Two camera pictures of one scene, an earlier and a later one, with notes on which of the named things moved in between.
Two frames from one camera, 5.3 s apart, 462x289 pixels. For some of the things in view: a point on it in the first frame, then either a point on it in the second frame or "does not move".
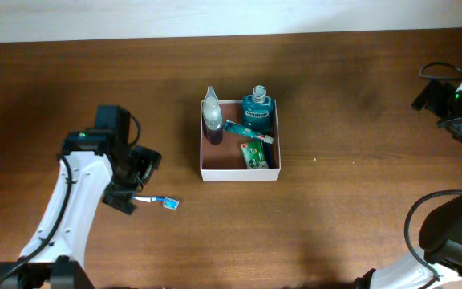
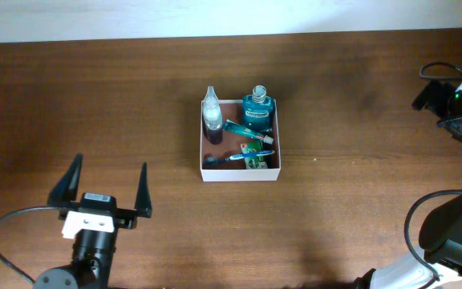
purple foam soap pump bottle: [212, 117] does not move
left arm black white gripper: [121, 194] to [66, 189]
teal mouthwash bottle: [257, 111] does not move
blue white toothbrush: [168, 203] to [212, 160]
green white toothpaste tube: [231, 126] does not move
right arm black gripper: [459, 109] does not move
